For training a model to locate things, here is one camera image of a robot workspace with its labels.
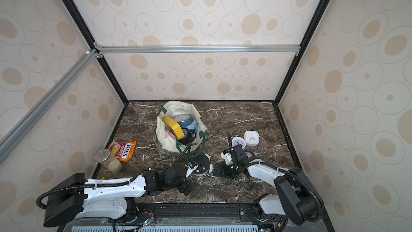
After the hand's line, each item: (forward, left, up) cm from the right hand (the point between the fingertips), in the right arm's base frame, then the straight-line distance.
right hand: (222, 173), depth 85 cm
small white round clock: (+20, -10, +2) cm, 22 cm away
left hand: (-5, +13, +5) cm, 15 cm away
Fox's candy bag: (+9, +57, +4) cm, 58 cm away
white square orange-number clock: (+22, -18, +2) cm, 28 cm away
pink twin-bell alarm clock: (+15, +28, +13) cm, 34 cm away
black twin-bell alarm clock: (+16, +19, +10) cm, 27 cm away
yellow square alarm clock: (+16, +26, +18) cm, 36 cm away
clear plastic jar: (-2, +55, +14) cm, 57 cm away
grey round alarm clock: (+25, +21, +13) cm, 35 cm away
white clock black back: (+1, +9, +5) cm, 10 cm away
